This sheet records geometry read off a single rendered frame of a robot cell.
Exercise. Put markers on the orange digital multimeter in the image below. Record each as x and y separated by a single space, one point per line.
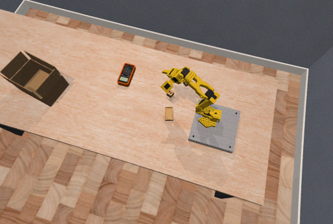
126 75

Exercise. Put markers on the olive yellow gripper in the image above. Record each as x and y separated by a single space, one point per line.
168 84

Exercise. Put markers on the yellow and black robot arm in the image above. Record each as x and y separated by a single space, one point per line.
203 107

